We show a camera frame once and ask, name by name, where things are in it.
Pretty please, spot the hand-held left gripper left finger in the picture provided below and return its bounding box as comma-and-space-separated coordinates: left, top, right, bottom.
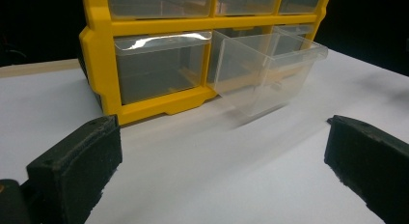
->
20, 114, 123, 224

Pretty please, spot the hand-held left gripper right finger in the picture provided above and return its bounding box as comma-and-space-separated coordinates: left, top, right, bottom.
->
323, 114, 409, 224

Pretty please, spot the yellow drawer cabinet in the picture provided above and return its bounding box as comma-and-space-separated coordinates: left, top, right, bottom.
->
78, 0, 333, 126

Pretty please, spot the clear plastic drawer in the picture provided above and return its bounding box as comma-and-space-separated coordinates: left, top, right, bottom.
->
272, 23, 316, 56
206, 30, 329, 119
278, 0, 323, 15
215, 0, 281, 16
113, 30, 213, 105
107, 0, 214, 19

